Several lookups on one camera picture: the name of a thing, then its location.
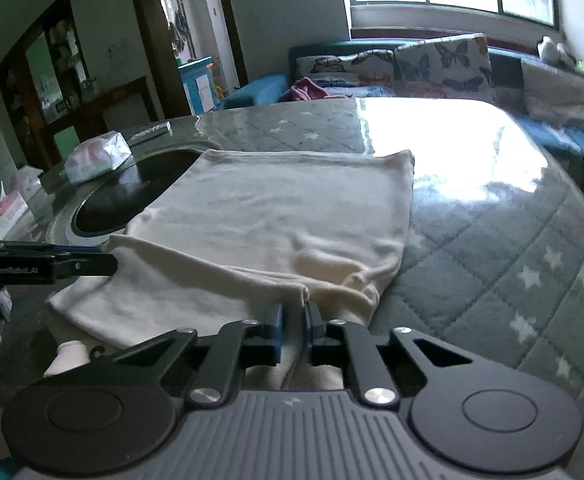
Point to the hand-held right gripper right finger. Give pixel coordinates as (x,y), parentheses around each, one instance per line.
(314,327)

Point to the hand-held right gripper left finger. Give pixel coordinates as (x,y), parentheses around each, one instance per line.
(275,332)

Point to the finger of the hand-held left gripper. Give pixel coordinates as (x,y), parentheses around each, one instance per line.
(89,265)
(77,249)

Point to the cream white garment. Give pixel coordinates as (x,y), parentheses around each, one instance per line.
(272,220)

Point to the white red tissue pack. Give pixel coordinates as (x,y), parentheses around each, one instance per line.
(8,215)

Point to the dark round table insert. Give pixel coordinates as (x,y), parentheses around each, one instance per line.
(117,200)

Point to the white plastic bag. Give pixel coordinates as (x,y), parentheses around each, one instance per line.
(28,180)

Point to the white pink tissue pack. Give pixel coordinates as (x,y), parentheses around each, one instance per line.
(97,157)

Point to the white plastic bottle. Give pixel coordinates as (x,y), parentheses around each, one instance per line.
(68,357)

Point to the dark wooden cabinet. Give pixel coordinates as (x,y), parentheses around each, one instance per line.
(122,105)

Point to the grey star quilted table cover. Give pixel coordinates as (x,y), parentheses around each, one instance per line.
(497,270)

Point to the blue white toy cabinet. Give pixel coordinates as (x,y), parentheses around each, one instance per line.
(198,85)

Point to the pink cloth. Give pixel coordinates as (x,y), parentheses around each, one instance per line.
(306,90)

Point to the teal sofa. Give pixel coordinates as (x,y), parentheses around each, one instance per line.
(257,91)

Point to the small butterfly print cushion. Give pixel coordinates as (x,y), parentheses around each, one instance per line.
(342,66)

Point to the large butterfly print cushion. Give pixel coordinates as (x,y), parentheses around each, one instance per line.
(447,67)

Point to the grey cushion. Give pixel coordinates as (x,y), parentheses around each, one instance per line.
(557,91)

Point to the white plush toy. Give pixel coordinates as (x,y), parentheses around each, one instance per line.
(551,50)

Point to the wooden door frame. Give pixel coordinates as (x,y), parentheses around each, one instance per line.
(144,35)

